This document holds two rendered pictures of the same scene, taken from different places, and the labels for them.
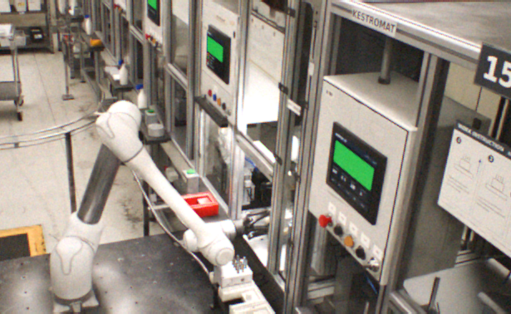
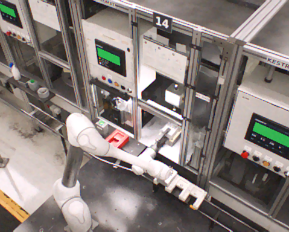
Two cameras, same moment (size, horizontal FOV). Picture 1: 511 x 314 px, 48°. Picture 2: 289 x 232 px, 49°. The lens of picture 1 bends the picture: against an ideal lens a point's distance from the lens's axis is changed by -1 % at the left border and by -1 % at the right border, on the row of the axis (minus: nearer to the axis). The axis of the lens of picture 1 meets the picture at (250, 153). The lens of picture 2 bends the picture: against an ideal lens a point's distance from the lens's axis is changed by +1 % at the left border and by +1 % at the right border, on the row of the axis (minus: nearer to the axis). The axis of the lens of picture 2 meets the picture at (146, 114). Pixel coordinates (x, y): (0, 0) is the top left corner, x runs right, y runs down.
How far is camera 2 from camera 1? 1.25 m
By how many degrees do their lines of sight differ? 31
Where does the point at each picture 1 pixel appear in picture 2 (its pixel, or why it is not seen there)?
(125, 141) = (102, 147)
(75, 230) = (67, 194)
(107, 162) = (79, 154)
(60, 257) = (76, 217)
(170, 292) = (127, 193)
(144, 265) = (100, 183)
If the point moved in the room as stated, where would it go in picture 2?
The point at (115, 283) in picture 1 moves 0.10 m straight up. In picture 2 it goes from (95, 204) to (93, 197)
